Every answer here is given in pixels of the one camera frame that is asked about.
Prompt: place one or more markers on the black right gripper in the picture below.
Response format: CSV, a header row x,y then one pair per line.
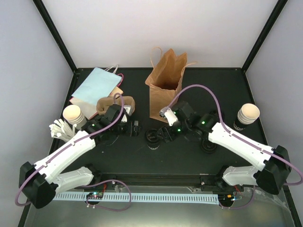
x,y
166,132

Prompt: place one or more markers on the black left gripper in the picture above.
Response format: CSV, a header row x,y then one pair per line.
x,y
135,131

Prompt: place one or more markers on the single black sleeved cup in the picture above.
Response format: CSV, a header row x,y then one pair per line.
x,y
153,145

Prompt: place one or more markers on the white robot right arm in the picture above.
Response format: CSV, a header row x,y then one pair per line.
x,y
267,169

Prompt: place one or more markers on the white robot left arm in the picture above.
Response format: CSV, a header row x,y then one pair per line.
x,y
42,181

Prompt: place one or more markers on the black coffee cup lid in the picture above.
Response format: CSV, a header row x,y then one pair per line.
x,y
208,147

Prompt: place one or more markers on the brown pulp cup carrier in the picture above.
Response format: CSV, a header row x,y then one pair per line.
x,y
104,103

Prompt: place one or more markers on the small brown paper bag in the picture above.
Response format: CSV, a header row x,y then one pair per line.
x,y
116,90

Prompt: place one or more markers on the light blue paper bag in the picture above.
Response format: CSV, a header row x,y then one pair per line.
x,y
98,84

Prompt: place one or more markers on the left paper cup stack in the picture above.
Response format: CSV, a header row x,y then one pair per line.
x,y
74,115

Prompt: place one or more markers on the paper cup stack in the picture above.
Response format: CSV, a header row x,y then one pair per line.
x,y
74,115
247,115

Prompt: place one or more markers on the white plastic cutlery bundle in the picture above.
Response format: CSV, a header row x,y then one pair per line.
x,y
61,129

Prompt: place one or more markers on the right paper cup stack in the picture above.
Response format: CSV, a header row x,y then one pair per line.
x,y
247,115

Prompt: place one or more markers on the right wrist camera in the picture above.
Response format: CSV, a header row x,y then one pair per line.
x,y
169,115

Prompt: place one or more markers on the black aluminium rail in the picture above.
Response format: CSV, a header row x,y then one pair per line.
x,y
177,180

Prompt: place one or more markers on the light blue cable duct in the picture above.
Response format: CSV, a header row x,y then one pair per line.
x,y
138,197

